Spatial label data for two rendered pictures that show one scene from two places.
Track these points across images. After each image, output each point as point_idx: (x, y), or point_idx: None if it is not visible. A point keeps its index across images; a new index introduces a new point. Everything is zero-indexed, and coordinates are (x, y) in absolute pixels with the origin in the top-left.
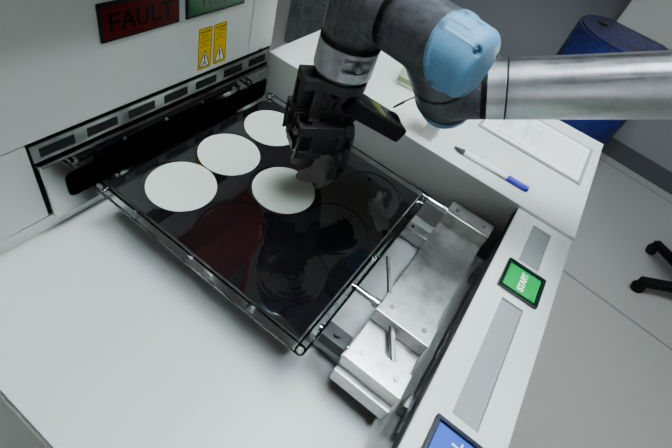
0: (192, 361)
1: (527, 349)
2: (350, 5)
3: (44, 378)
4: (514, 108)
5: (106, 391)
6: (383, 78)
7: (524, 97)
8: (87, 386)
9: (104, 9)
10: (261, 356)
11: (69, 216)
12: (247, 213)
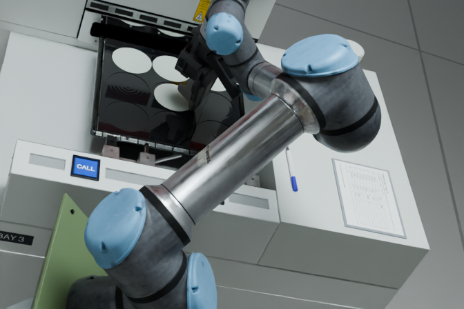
0: (60, 119)
1: None
2: None
3: (14, 78)
4: (255, 86)
5: (25, 98)
6: None
7: (258, 81)
8: (22, 92)
9: None
10: (84, 143)
11: (83, 47)
12: (143, 89)
